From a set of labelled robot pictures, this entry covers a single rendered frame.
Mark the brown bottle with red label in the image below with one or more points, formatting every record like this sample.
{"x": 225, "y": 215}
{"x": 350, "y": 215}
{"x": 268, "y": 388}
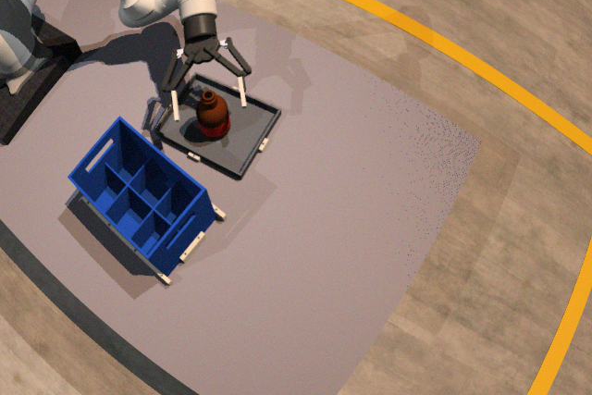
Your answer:
{"x": 212, "y": 115}

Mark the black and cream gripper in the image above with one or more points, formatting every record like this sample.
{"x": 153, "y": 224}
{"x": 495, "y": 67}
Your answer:
{"x": 202, "y": 45}

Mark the blue divided crate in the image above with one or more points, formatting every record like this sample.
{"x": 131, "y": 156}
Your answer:
{"x": 128, "y": 153}

